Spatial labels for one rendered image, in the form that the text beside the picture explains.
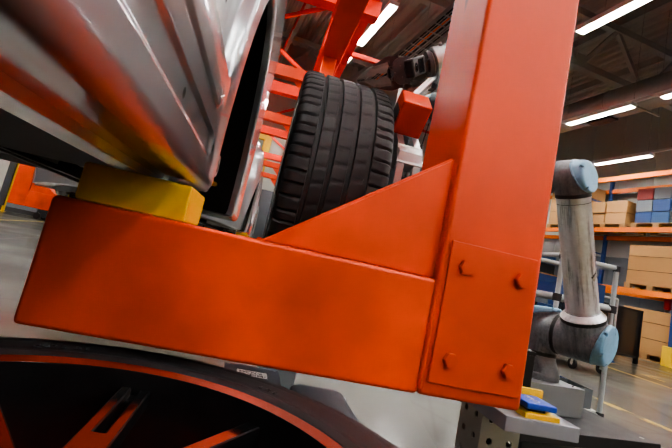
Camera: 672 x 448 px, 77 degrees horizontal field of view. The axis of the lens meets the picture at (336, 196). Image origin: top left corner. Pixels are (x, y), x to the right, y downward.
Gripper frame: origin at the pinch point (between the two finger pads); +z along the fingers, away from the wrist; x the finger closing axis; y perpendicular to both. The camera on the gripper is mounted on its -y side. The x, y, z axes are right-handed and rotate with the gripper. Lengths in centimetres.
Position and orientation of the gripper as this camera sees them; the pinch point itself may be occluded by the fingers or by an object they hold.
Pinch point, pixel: (362, 80)
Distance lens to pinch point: 120.3
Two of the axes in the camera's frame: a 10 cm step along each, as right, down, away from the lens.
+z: -9.7, 2.3, -0.2
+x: -2.1, -9.3, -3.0
